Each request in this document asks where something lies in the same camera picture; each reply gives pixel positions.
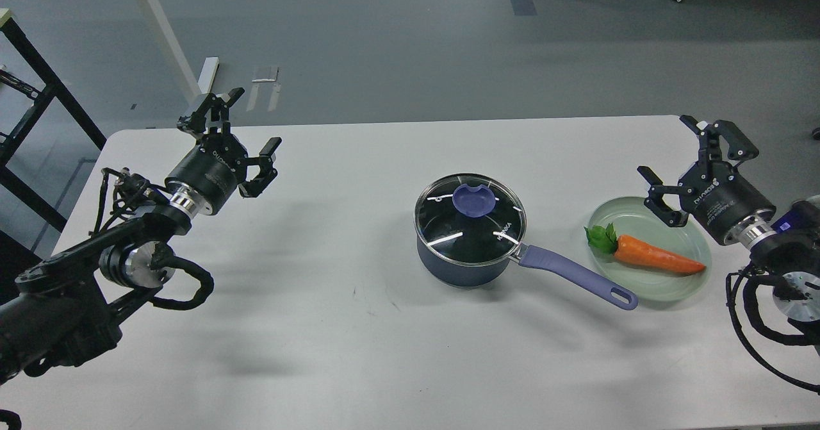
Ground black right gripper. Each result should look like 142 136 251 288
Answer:
637 115 776 245

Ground dark blue saucepan purple handle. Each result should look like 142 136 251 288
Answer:
415 218 639 310

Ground glass lid purple knob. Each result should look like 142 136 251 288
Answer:
414 173 525 266

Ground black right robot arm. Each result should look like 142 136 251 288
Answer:
638 115 818 394

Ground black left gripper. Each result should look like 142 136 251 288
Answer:
165 87 283 216

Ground pale green plate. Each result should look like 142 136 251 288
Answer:
584 197 711 304

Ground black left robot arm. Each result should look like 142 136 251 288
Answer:
1 87 282 383

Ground black metal rack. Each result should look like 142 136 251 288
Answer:
1 8 106 231

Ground orange toy carrot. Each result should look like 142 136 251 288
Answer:
584 223 707 276

